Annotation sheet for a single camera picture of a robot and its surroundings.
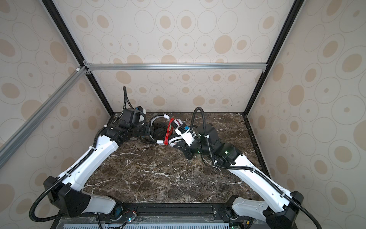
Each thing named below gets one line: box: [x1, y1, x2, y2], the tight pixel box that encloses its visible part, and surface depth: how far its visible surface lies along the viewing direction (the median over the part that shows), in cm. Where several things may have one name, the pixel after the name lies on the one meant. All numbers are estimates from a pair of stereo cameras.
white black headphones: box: [148, 114, 183, 147], surface depth 76 cm
